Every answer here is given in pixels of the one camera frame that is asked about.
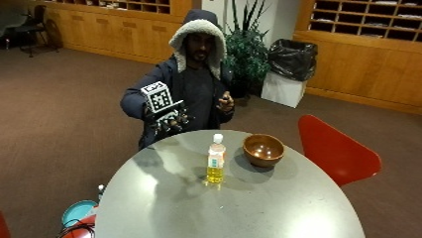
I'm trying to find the white marker cube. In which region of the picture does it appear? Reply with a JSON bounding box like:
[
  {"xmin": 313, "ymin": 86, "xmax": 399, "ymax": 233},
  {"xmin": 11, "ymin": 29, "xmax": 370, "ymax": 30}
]
[{"xmin": 140, "ymin": 80, "xmax": 185, "ymax": 115}]

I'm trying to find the the person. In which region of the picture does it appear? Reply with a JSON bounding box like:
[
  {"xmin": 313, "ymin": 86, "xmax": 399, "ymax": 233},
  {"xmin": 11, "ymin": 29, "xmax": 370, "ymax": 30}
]
[{"xmin": 118, "ymin": 9, "xmax": 236, "ymax": 151}]

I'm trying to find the plastic bottle with yellow liquid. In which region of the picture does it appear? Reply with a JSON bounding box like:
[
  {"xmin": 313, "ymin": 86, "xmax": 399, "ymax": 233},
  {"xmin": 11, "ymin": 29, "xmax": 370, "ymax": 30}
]
[{"xmin": 205, "ymin": 133, "xmax": 226, "ymax": 185}]

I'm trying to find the brown wooden bowl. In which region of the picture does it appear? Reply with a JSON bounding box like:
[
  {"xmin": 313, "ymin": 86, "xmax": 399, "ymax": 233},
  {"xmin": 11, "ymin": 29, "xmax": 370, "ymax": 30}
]
[{"xmin": 241, "ymin": 133, "xmax": 286, "ymax": 169}]

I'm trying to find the green potted plant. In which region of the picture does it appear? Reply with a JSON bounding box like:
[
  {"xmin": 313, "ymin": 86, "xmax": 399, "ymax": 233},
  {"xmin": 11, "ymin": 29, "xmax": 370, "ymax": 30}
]
[{"xmin": 222, "ymin": 0, "xmax": 273, "ymax": 99}]

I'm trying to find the white bin with black bag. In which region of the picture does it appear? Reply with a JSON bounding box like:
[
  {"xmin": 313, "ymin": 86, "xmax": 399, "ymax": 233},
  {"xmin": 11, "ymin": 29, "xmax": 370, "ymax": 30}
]
[{"xmin": 260, "ymin": 38, "xmax": 319, "ymax": 109}]

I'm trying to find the wooden cabinet with pigeonholes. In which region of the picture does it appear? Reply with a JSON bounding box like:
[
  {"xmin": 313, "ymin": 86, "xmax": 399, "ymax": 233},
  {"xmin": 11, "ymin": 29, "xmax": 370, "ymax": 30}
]
[
  {"xmin": 35, "ymin": 0, "xmax": 196, "ymax": 65},
  {"xmin": 291, "ymin": 0, "xmax": 422, "ymax": 116}
]

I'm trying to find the teal round lid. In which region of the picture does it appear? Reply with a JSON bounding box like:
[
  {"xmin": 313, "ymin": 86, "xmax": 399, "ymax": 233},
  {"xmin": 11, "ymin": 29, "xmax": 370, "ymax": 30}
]
[{"xmin": 61, "ymin": 199, "xmax": 98, "ymax": 228}]

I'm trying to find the black chair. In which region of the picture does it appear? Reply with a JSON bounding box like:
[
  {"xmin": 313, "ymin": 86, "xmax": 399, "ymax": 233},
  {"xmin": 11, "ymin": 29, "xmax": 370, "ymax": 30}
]
[{"xmin": 13, "ymin": 4, "xmax": 61, "ymax": 59}]

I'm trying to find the black cable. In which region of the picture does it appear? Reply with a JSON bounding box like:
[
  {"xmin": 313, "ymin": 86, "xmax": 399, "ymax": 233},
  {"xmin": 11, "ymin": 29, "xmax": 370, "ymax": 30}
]
[{"xmin": 57, "ymin": 218, "xmax": 97, "ymax": 238}]

